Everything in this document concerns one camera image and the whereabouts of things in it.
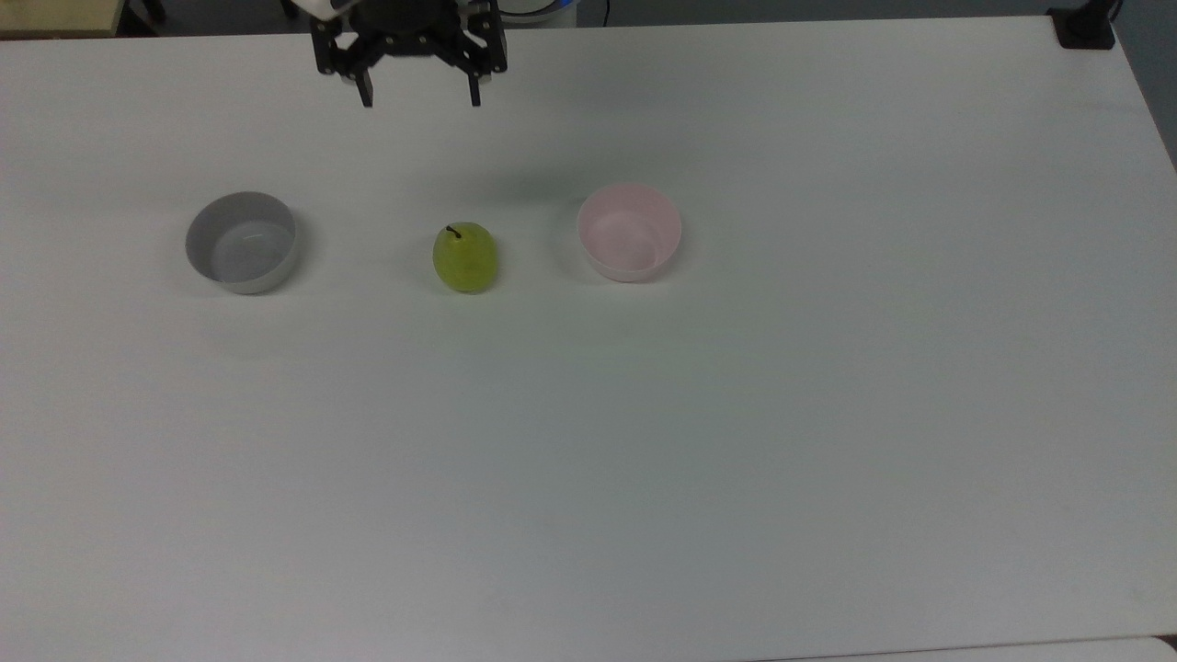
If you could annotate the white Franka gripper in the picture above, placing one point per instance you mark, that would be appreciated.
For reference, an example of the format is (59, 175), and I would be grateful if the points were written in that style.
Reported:
(405, 20)

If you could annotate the green pear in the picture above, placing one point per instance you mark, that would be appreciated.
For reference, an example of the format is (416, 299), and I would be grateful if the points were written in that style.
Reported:
(466, 259)

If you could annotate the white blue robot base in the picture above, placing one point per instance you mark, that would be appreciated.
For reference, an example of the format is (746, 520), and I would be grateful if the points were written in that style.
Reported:
(542, 9)

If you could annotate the grey bowl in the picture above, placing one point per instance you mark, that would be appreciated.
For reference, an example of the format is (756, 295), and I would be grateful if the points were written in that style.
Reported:
(243, 244)

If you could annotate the pink bowl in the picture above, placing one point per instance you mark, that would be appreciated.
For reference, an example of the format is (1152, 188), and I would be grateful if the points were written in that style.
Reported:
(629, 233)

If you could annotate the wooden side table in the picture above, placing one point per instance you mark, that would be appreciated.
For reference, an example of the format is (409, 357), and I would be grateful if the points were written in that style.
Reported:
(57, 15)

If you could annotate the black table clamp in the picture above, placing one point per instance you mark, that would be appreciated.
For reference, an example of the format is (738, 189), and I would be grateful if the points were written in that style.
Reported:
(1085, 28)

